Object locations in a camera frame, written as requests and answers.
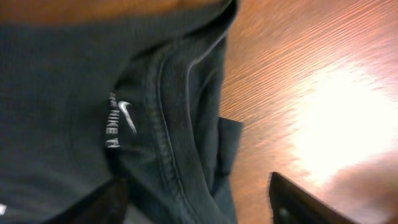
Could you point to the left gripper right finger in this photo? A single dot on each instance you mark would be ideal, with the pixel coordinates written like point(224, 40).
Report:
point(293, 205)

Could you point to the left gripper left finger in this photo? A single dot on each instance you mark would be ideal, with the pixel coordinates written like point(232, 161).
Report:
point(106, 205)

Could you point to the dark green t-shirt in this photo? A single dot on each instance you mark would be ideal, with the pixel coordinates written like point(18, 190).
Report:
point(93, 91)

